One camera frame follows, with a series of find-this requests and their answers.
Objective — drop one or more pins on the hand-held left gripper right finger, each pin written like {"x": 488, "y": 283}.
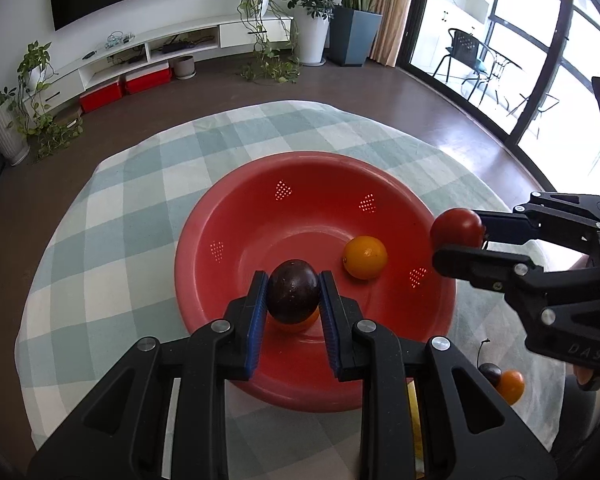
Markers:
{"x": 330, "y": 335}

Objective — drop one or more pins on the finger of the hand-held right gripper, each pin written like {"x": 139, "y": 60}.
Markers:
{"x": 500, "y": 227}
{"x": 475, "y": 262}

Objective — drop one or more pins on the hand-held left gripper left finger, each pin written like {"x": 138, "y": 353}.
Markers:
{"x": 257, "y": 330}

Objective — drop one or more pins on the orange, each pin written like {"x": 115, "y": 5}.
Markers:
{"x": 511, "y": 386}
{"x": 365, "y": 257}
{"x": 295, "y": 327}

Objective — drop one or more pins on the red tomato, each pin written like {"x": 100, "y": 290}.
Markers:
{"x": 455, "y": 227}

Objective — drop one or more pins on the dark purple passion fruit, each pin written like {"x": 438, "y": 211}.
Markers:
{"x": 294, "y": 290}

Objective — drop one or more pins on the dark plum with stem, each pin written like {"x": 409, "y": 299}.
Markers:
{"x": 490, "y": 372}

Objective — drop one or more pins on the yellow banana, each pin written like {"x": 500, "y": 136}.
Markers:
{"x": 416, "y": 420}

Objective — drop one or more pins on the red plastic basin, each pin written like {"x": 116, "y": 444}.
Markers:
{"x": 300, "y": 200}

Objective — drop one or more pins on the person's right hand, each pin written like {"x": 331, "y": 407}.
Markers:
{"x": 586, "y": 379}

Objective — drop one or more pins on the black patio chair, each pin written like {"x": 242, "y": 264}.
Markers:
{"x": 462, "y": 42}
{"x": 540, "y": 102}

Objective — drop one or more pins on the green white checked tablecloth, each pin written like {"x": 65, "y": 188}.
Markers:
{"x": 130, "y": 240}

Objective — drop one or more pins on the beige curtain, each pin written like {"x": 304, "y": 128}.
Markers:
{"x": 395, "y": 10}

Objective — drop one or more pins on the plant in blue-grey planter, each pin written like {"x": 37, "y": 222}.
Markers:
{"x": 352, "y": 35}

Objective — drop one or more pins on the grey flower pot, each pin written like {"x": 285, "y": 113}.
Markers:
{"x": 184, "y": 67}

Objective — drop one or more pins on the red storage box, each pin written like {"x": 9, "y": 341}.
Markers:
{"x": 147, "y": 79}
{"x": 100, "y": 97}

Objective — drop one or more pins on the white television cabinet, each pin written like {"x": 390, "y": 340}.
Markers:
{"x": 240, "y": 32}

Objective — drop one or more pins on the plant in ribbed white pot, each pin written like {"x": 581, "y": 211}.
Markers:
{"x": 7, "y": 135}

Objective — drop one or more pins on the black sliding door frame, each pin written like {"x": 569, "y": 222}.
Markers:
{"x": 562, "y": 40}

